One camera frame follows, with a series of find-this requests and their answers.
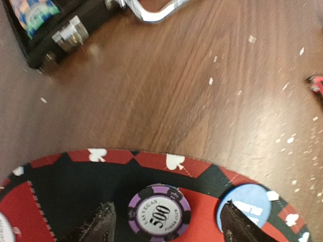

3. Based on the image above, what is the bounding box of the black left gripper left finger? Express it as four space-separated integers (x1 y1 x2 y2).
59 201 117 242

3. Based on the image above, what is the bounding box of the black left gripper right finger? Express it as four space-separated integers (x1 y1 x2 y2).
220 200 277 242

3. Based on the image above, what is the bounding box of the blue small blind button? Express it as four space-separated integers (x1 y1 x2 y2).
216 184 272 231

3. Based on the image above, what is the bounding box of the purple 500 poker chip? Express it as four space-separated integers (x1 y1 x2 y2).
128 184 191 241

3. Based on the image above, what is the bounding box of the clear dealer button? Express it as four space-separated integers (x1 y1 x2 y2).
0 212 16 242

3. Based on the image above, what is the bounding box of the round red black poker mat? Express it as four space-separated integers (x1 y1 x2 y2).
1 148 312 241

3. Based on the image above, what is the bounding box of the red black triangle card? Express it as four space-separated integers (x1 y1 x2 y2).
305 75 323 102

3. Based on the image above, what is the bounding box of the black poker chip case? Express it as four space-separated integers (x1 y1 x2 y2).
2 0 186 70

